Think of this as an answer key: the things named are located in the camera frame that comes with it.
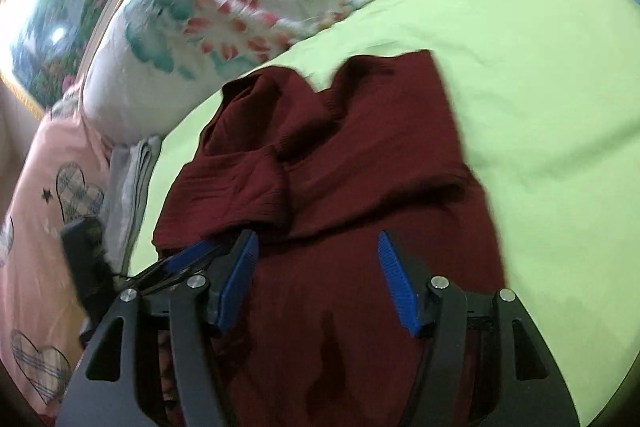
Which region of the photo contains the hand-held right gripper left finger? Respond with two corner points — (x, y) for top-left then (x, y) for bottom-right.
(55, 229), (261, 427)

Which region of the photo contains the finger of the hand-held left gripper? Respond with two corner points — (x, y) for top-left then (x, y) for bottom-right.
(134, 239), (237, 295)

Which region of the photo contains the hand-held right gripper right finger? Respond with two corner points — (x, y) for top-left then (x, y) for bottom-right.
(377, 231), (581, 427)

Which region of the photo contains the maroon knit sweater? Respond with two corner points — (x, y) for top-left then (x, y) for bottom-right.
(152, 49), (507, 427)

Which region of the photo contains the pink heart-print duvet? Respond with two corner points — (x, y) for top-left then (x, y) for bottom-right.
(0, 77), (115, 424)

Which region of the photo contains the folded grey cloth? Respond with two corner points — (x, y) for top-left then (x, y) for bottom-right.
(107, 134), (164, 274)

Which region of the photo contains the light green bed sheet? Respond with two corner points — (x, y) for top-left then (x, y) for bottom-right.
(127, 0), (640, 427)

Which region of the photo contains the floral white pillow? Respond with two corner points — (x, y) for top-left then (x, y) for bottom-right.
(82, 0), (571, 144)

